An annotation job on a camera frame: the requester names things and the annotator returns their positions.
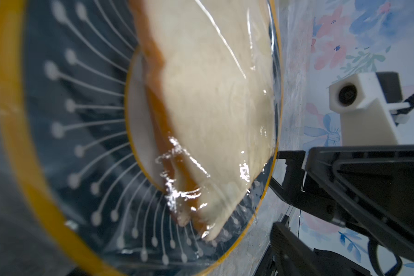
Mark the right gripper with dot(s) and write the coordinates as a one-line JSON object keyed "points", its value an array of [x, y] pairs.
{"points": [[373, 184]]}

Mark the blue yellow-rimmed plate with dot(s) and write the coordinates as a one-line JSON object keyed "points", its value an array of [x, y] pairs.
{"points": [[72, 155]]}

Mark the bread slices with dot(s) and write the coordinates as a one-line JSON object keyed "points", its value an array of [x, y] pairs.
{"points": [[210, 89]]}

